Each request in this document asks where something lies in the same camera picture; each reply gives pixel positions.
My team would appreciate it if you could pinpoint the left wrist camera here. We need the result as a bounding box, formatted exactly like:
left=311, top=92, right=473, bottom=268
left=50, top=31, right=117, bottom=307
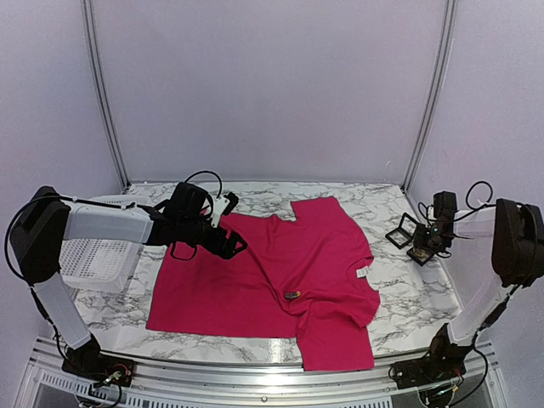
left=208, top=192, right=239, bottom=228

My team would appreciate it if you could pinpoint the aluminium front rail base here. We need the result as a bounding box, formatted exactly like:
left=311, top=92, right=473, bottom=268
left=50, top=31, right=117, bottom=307
left=14, top=337, right=507, bottom=407

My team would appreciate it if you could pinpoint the right aluminium frame post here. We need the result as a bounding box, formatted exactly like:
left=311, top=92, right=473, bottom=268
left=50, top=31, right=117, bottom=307
left=401, top=0, right=458, bottom=193

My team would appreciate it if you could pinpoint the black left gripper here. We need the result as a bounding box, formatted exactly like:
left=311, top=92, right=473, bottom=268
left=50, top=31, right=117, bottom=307
left=178, top=216, right=247, bottom=259

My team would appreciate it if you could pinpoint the left aluminium frame post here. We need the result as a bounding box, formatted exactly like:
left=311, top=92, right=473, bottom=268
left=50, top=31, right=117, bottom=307
left=80, top=0, right=131, bottom=191

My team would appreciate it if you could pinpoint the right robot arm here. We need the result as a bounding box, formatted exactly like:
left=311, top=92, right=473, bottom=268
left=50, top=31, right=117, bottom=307
left=396, top=191, right=543, bottom=386

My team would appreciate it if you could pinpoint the white plastic perforated basket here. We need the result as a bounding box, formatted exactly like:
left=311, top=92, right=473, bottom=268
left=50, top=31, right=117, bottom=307
left=59, top=194, right=150, bottom=293

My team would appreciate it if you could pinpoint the magenta t-shirt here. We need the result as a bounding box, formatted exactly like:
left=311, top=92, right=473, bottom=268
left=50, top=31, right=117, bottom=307
left=146, top=196, right=380, bottom=371

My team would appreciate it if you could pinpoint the black hexagonal brooch display case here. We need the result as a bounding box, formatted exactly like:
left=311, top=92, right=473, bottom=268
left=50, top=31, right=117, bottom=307
left=385, top=212, right=435, bottom=266

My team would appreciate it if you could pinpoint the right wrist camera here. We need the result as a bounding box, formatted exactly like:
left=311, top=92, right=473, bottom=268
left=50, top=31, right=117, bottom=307
left=428, top=191, right=457, bottom=225

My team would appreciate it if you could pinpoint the round silver blue brooch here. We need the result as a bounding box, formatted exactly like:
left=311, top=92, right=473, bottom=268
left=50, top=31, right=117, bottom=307
left=284, top=291, right=302, bottom=301

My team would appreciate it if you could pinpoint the aluminium frame post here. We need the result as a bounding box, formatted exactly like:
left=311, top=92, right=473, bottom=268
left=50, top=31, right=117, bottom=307
left=401, top=0, right=458, bottom=193
left=80, top=0, right=131, bottom=191

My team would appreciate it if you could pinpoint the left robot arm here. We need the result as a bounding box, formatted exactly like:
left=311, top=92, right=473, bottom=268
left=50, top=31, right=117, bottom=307
left=3, top=180, right=247, bottom=383

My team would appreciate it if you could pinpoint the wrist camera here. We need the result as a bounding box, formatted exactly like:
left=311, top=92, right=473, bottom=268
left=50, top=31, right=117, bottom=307
left=428, top=191, right=457, bottom=225
left=208, top=192, right=239, bottom=228

